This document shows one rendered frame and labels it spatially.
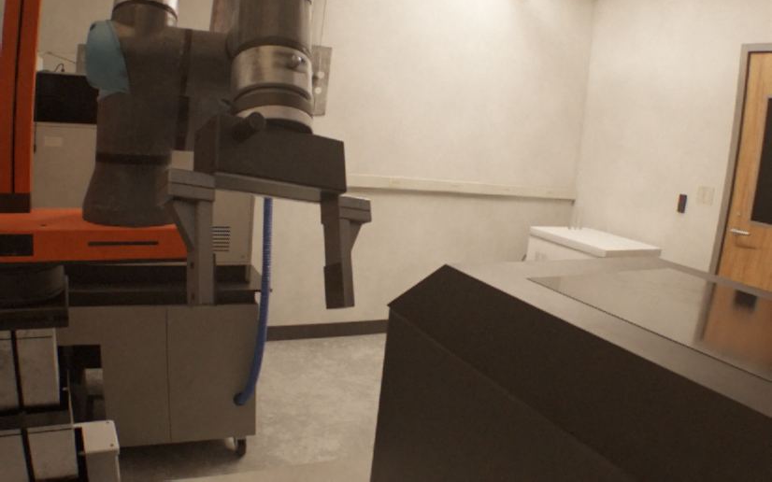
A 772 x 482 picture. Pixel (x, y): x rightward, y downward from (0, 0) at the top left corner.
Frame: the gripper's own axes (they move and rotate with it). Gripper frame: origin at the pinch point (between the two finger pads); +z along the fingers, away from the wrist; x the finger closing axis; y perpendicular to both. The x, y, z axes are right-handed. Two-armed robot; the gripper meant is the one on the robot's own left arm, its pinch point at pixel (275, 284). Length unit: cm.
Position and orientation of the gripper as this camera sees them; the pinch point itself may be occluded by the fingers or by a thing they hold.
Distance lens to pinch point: 44.6
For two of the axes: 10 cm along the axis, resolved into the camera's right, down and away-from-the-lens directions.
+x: 7.3, 0.9, 6.7
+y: 6.8, -2.1, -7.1
